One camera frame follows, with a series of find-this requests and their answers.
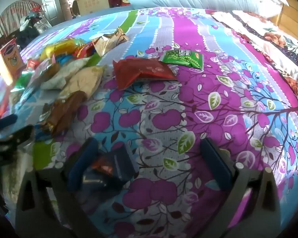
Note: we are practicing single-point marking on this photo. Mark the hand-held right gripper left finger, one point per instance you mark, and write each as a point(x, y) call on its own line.
point(82, 164)

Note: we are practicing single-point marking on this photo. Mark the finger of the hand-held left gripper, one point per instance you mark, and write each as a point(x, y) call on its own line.
point(19, 135)
point(7, 120)

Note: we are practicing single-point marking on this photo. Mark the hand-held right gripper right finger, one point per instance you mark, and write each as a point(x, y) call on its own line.
point(218, 164)

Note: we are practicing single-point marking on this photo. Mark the dark blue snack packet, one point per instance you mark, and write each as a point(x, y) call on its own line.
point(121, 162)

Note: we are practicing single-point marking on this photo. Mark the shiny green snack packet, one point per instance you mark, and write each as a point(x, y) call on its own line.
point(21, 81)

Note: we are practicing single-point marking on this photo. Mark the brown snack packet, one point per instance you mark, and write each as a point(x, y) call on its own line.
point(64, 111)

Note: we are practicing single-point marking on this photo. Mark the orange carton box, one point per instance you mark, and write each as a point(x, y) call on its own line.
point(11, 57)

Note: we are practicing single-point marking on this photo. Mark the purple blue printed bedsheet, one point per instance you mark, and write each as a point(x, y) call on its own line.
point(164, 119)

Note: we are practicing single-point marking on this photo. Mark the white snack packet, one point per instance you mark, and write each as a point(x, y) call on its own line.
point(64, 73)

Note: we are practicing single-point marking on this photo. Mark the beige snack packet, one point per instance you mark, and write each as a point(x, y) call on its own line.
point(85, 79)

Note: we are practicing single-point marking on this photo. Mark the pile of dark clothes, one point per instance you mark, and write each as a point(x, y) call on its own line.
point(29, 33)

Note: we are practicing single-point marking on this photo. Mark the small red orange snack packet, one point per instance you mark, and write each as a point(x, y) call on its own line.
point(87, 50)

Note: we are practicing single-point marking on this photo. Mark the striped chair cover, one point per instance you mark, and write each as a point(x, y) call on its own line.
point(10, 14)

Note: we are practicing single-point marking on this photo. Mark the grey door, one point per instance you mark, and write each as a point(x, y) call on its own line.
point(48, 5)

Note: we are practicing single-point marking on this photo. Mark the gold snack packet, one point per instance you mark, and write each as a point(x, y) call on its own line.
point(109, 42)

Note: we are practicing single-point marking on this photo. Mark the floral quilt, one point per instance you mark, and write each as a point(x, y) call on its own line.
point(275, 39)

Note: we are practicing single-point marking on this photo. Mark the stack of cardboard boxes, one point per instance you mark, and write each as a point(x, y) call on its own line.
point(92, 0)

